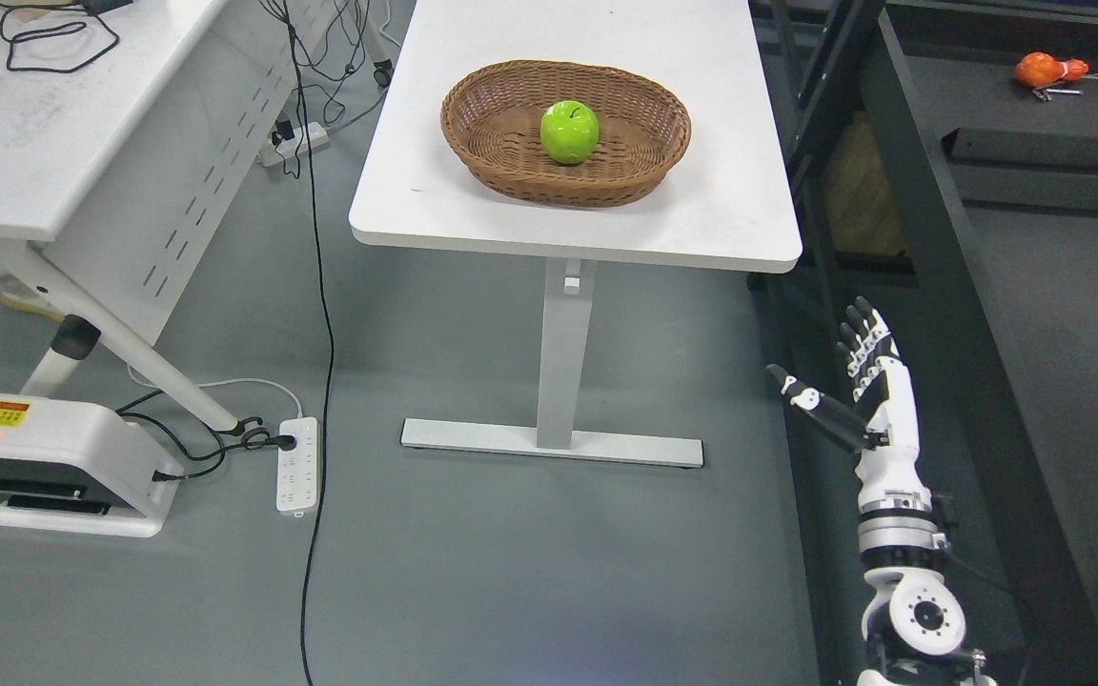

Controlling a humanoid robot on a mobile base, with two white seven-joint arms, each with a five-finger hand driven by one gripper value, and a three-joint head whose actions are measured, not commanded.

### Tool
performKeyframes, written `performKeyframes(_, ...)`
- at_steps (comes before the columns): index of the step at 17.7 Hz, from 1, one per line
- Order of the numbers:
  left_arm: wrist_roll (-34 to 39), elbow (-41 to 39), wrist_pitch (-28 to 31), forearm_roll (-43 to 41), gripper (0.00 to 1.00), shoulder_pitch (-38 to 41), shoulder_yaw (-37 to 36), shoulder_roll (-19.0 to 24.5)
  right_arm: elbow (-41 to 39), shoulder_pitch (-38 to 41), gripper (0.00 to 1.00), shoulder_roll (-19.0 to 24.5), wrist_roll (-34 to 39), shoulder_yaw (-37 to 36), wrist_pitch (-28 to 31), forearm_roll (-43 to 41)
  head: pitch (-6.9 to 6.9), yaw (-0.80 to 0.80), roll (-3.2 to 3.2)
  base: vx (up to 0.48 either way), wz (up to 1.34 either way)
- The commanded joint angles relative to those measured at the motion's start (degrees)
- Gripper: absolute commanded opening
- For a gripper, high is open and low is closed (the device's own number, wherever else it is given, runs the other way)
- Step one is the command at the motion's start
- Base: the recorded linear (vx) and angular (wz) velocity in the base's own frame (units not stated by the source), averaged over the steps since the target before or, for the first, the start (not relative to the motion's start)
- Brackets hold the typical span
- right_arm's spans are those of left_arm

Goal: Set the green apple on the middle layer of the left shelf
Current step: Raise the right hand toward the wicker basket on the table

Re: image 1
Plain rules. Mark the white power strip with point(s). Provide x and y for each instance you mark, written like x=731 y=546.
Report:
x=278 y=149
x=298 y=466

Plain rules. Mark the brown wicker basket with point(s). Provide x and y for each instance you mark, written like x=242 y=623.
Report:
x=491 y=121

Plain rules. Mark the orange toy on shelf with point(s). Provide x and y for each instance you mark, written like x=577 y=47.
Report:
x=1038 y=71

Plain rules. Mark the white machine base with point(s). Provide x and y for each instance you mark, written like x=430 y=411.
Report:
x=76 y=467

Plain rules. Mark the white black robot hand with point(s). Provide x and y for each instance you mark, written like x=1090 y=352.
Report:
x=880 y=422

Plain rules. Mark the green apple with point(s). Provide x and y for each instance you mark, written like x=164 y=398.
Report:
x=569 y=132

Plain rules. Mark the white pedestal table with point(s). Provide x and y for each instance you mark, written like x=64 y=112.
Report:
x=725 y=205

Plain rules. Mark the white folding desk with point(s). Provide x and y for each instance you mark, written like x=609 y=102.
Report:
x=115 y=173

